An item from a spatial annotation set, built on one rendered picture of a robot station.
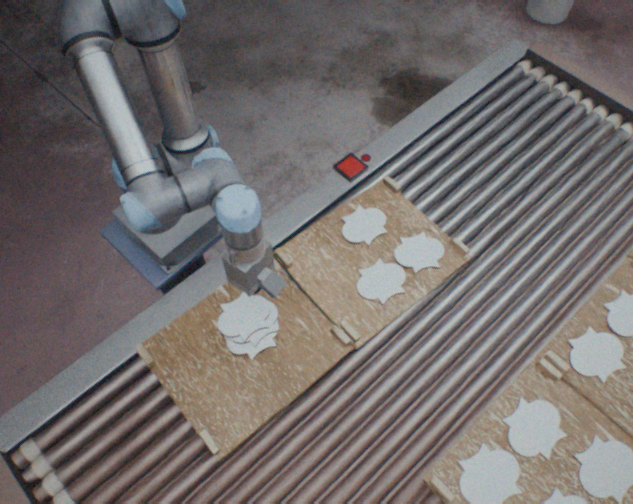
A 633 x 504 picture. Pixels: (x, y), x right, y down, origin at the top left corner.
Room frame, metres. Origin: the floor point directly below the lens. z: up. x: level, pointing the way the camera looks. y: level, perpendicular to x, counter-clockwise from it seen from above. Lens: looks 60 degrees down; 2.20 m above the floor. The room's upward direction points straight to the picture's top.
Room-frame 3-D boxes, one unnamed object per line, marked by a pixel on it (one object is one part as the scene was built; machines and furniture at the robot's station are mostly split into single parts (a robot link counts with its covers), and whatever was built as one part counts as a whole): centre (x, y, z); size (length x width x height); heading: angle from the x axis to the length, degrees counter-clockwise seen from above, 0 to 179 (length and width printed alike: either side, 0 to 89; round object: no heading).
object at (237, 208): (0.57, 0.13, 1.38); 0.09 x 0.08 x 0.11; 27
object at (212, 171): (0.65, 0.19, 1.38); 0.11 x 0.11 x 0.08; 27
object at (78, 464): (0.82, -0.11, 0.90); 1.95 x 0.05 x 0.05; 133
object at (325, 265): (0.75, -0.16, 0.93); 0.41 x 0.35 x 0.02; 129
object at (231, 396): (0.49, 0.16, 0.93); 0.41 x 0.35 x 0.02; 131
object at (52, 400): (0.94, 0.01, 0.89); 2.08 x 0.08 x 0.06; 133
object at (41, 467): (0.85, -0.08, 0.90); 1.95 x 0.05 x 0.05; 133
